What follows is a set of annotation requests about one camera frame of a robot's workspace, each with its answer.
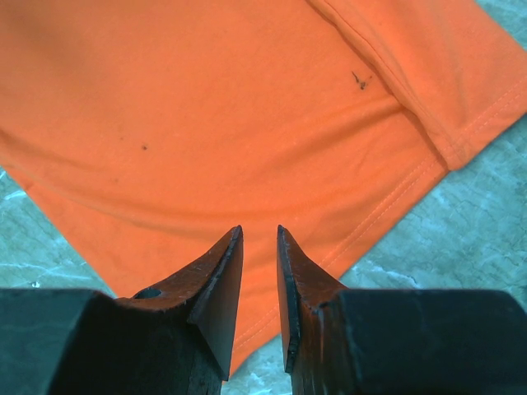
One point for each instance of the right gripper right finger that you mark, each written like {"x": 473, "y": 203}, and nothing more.
{"x": 341, "y": 340}

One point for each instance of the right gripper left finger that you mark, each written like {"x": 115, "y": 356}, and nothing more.
{"x": 173, "y": 337}

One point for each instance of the orange t-shirt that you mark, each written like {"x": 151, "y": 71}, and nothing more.
{"x": 145, "y": 130}

